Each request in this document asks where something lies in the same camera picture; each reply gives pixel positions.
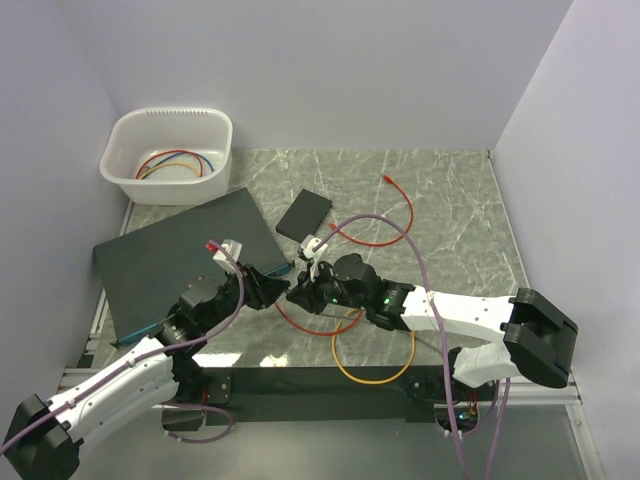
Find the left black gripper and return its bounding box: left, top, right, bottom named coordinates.
left=200, top=260, right=290, bottom=332

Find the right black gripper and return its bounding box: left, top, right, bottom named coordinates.
left=287, top=259, right=370, bottom=315

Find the red patch cable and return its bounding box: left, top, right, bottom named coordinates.
left=329, top=173, right=415, bottom=248
left=273, top=302, right=364, bottom=337

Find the large black network switch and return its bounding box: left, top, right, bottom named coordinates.
left=93, top=188, right=292, bottom=346

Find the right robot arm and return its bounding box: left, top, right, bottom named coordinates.
left=286, top=254, right=578, bottom=399

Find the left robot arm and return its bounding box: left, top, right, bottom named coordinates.
left=1, top=265, right=290, bottom=479

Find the white plastic tub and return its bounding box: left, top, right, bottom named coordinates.
left=99, top=107, right=233, bottom=205

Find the yellow patch cable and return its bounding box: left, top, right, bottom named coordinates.
left=331, top=308, right=418, bottom=386

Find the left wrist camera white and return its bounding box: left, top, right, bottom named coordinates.
left=205, top=239, right=243, bottom=274

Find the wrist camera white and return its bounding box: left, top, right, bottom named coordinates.
left=205, top=239, right=243, bottom=274
left=298, top=234, right=327, bottom=281

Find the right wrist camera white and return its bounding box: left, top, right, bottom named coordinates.
left=298, top=234, right=327, bottom=281

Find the small black switch box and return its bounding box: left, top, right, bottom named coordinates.
left=275, top=189, right=333, bottom=243

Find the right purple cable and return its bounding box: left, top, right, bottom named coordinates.
left=312, top=213, right=512, bottom=480

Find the purple cable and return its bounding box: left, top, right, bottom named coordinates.
left=312, top=213, right=512, bottom=480
left=0, top=249, right=246, bottom=454

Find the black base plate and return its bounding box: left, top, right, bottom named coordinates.
left=162, top=364, right=494, bottom=432

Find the blue cable in tub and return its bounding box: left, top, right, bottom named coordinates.
left=144, top=151, right=207, bottom=175

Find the yellow cable in tub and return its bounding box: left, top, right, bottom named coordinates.
left=134, top=162, right=201, bottom=180

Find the red cable in tub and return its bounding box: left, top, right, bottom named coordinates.
left=137, top=149, right=206, bottom=176

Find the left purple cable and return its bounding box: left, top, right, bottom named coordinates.
left=0, top=249, right=246, bottom=454

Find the aluminium rail right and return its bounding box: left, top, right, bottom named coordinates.
left=507, top=372, right=582, bottom=406

